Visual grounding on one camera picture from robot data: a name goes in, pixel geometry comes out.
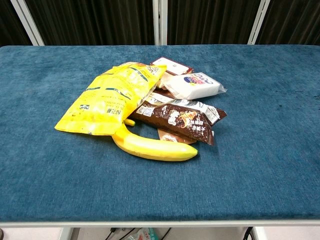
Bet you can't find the white tissue pack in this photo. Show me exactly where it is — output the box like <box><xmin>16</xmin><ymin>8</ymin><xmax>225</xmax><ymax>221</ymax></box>
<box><xmin>161</xmin><ymin>72</ymin><xmax>228</xmax><ymax>101</ymax></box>

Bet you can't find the blue velvet table cloth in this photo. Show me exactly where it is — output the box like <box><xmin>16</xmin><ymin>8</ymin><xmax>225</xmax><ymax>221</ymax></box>
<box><xmin>0</xmin><ymin>44</ymin><xmax>320</xmax><ymax>223</ymax></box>

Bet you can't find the white partition post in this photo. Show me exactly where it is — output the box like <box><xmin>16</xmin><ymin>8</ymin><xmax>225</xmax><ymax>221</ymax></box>
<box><xmin>247</xmin><ymin>0</ymin><xmax>272</xmax><ymax>46</ymax></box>
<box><xmin>9</xmin><ymin>0</ymin><xmax>45</xmax><ymax>46</ymax></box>
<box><xmin>152</xmin><ymin>0</ymin><xmax>169</xmax><ymax>46</ymax></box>

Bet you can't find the dark pleated curtain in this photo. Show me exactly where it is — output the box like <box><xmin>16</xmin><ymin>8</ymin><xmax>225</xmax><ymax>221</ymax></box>
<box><xmin>0</xmin><ymin>0</ymin><xmax>320</xmax><ymax>47</ymax></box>

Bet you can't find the yellow snack bag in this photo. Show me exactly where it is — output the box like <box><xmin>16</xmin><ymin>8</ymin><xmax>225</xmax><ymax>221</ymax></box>
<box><xmin>54</xmin><ymin>62</ymin><xmax>168</xmax><ymax>136</ymax></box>

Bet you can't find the small brown sachet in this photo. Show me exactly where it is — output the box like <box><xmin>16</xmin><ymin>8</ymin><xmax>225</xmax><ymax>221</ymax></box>
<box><xmin>157</xmin><ymin>128</ymin><xmax>198</xmax><ymax>145</ymax></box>

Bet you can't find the white red-edged flat box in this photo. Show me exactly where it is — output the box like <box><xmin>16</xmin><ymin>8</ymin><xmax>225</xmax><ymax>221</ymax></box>
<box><xmin>150</xmin><ymin>56</ymin><xmax>194</xmax><ymax>76</ymax></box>

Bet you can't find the white table frame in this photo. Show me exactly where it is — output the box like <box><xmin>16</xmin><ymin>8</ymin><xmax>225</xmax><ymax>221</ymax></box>
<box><xmin>0</xmin><ymin>219</ymin><xmax>320</xmax><ymax>240</ymax></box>

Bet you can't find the brown flat packet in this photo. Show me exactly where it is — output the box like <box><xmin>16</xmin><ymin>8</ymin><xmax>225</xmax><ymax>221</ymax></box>
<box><xmin>149</xmin><ymin>88</ymin><xmax>177</xmax><ymax>101</ymax></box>

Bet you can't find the black cable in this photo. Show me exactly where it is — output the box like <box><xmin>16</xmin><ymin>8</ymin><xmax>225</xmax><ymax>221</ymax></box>
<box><xmin>104</xmin><ymin>227</ymin><xmax>121</xmax><ymax>240</ymax></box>
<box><xmin>243</xmin><ymin>226</ymin><xmax>255</xmax><ymax>240</ymax></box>

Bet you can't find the crumpled printed plastic bag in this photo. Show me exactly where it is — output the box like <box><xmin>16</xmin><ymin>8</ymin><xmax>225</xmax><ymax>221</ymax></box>
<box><xmin>122</xmin><ymin>227</ymin><xmax>161</xmax><ymax>240</ymax></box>

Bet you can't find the brown chocolate snack packet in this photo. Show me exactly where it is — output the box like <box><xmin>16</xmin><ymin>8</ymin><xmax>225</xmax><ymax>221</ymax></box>
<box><xmin>129</xmin><ymin>98</ymin><xmax>228</xmax><ymax>146</ymax></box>

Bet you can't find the yellow banana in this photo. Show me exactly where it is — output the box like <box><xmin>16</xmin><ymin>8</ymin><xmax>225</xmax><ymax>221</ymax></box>
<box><xmin>111</xmin><ymin>118</ymin><xmax>199</xmax><ymax>162</ymax></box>

